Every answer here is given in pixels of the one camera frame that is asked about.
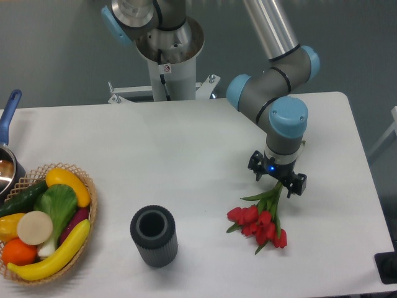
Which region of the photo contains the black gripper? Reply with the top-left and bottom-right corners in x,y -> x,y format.
248,150 -> 307,198

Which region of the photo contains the red tulip bouquet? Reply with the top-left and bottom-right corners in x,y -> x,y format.
226,182 -> 288,253

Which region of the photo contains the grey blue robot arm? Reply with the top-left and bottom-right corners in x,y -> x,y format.
101,1 -> 320,195

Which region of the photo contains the dark grey ribbed vase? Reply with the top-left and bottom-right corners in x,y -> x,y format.
130,205 -> 178,268

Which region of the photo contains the black device at table edge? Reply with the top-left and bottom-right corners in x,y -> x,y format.
374,251 -> 396,284

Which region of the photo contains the purple sweet potato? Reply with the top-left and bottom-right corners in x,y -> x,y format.
58,208 -> 89,245

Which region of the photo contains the green bok choy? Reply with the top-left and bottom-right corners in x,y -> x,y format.
33,184 -> 78,260

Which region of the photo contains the woven wicker basket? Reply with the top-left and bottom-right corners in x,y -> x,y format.
1,163 -> 97,286

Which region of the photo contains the beige round slice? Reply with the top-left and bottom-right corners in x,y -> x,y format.
17,211 -> 53,245

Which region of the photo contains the long yellow banana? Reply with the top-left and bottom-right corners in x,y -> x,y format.
7,219 -> 91,281

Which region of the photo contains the green cucumber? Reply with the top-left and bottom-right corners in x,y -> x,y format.
1,181 -> 48,217

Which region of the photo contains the yellow bell pepper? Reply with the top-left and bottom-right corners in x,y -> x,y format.
0,213 -> 25,243

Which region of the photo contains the orange fruit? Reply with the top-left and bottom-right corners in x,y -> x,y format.
1,238 -> 37,266

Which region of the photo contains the white frame at right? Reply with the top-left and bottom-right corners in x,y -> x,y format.
367,106 -> 396,165

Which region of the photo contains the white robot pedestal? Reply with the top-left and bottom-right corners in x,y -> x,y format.
108,16 -> 221,104

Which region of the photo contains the blue handled saucepan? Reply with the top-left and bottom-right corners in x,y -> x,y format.
1,89 -> 25,204

